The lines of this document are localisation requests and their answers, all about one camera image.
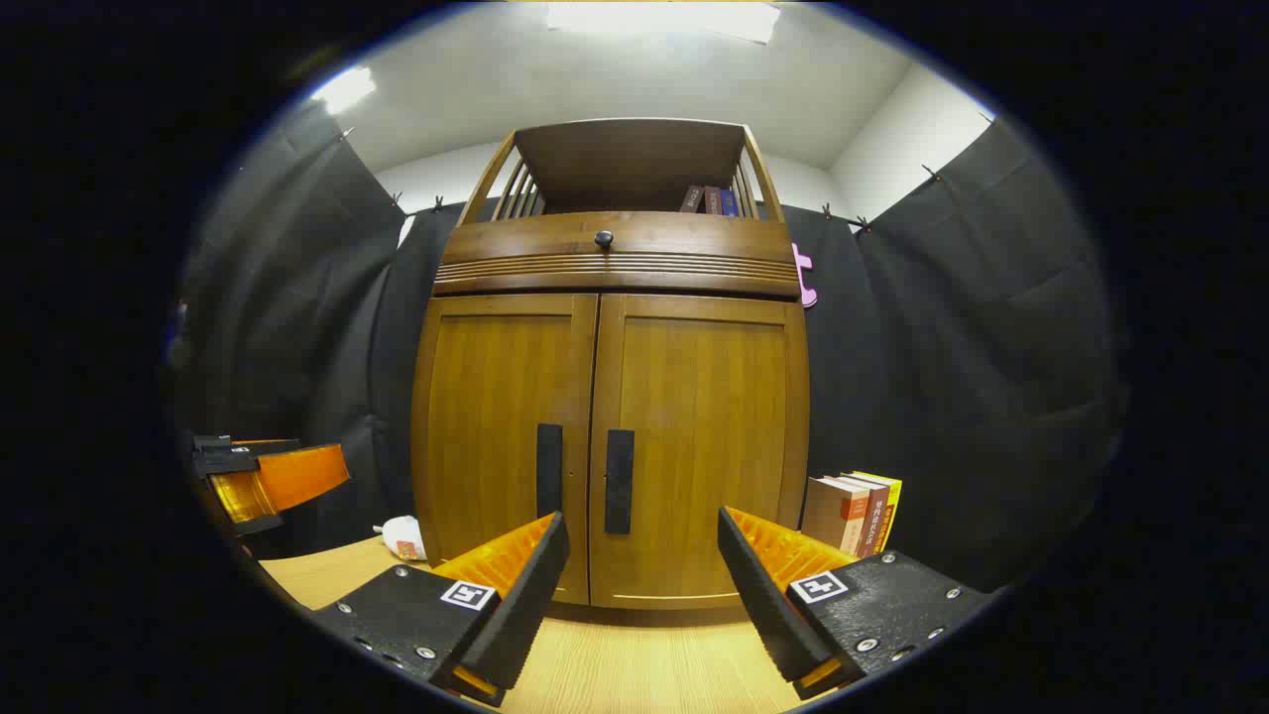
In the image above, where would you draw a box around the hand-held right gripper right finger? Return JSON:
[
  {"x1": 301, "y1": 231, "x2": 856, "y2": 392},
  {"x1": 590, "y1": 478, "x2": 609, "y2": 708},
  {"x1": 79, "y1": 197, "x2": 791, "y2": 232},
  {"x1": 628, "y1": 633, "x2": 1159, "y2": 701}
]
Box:
[{"x1": 717, "y1": 506, "x2": 997, "y2": 701}]

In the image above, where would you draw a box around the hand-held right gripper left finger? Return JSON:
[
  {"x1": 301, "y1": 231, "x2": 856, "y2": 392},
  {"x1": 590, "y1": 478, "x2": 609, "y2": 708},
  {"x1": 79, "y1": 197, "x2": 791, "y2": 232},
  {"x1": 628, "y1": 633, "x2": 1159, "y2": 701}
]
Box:
[{"x1": 307, "y1": 511, "x2": 571, "y2": 707}]

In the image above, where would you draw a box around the wooden double-door shoe cabinet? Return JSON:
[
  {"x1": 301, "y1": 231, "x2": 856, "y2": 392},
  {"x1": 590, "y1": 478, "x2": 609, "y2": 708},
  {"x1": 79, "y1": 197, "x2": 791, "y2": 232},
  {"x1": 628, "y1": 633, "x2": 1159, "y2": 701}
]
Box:
[{"x1": 409, "y1": 117, "x2": 812, "y2": 611}]

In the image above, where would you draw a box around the white and brown book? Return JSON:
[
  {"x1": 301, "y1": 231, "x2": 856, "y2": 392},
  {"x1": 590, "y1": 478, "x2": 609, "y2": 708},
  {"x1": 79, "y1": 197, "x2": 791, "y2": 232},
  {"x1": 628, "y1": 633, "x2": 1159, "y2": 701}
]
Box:
[{"x1": 801, "y1": 476, "x2": 871, "y2": 556}]

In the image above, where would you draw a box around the white bottle with red label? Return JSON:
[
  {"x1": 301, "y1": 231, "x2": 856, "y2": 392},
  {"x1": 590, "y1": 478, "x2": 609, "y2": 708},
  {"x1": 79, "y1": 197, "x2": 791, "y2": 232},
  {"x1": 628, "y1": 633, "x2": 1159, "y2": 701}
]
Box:
[{"x1": 373, "y1": 516, "x2": 429, "y2": 562}]

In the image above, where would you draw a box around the dark red book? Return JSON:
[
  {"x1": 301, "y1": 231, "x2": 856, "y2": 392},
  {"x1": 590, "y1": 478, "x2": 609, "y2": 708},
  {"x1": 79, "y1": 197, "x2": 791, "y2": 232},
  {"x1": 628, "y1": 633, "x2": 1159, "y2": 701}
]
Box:
[{"x1": 838, "y1": 474, "x2": 891, "y2": 559}]

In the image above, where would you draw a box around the black backdrop cloth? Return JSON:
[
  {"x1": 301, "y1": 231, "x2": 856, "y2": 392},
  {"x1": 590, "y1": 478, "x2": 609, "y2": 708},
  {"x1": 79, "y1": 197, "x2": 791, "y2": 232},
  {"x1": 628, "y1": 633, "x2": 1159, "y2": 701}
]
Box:
[{"x1": 173, "y1": 99, "x2": 1131, "y2": 596}]

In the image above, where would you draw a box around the wooden drawer with black knob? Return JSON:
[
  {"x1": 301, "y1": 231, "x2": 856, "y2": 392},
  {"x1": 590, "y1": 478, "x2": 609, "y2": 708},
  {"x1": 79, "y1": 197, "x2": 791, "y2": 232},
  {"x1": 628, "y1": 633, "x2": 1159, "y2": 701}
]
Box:
[{"x1": 433, "y1": 211, "x2": 802, "y2": 298}]

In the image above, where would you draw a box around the small ceiling light panel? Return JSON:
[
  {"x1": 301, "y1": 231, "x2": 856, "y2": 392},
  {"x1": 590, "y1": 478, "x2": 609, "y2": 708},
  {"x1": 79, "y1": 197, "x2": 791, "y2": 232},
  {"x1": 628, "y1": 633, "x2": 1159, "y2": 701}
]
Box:
[{"x1": 309, "y1": 65, "x2": 378, "y2": 115}]

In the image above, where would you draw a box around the large ceiling light panel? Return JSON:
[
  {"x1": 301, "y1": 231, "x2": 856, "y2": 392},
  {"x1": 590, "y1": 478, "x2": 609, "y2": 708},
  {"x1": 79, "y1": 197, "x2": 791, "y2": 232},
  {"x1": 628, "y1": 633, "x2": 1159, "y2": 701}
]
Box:
[{"x1": 545, "y1": 0, "x2": 782, "y2": 46}]

